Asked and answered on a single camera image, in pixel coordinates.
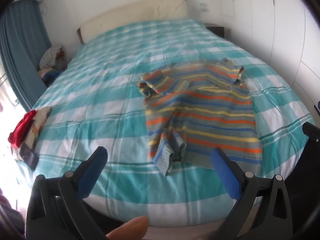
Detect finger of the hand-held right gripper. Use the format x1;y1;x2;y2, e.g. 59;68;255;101
302;122;320;153

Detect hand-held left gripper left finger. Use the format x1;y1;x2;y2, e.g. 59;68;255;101
26;146;118;240

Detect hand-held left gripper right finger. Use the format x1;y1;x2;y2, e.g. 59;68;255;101
211;147;293;240

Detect striped knit sweater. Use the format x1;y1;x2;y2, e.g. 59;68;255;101
138;58;263;177

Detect folded patterned clothes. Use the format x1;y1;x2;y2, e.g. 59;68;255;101
19;106;53;170

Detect pile of mixed clothes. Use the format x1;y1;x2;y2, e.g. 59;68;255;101
38;45;68;85

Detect person's left hand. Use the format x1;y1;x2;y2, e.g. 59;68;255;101
106;216;149;240

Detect red cloth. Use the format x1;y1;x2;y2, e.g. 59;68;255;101
8;110;37;148

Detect bed with teal plaid sheet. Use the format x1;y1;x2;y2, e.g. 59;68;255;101
15;17;315;230

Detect white wardrobe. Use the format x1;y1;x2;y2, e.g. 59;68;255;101
217;0;320;110

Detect blue curtain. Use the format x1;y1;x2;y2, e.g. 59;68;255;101
0;0;52;113

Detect dark wooden nightstand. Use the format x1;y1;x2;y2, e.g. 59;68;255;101
204;23;225;37

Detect cream padded headboard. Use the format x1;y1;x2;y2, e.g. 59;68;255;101
77;0;188;46

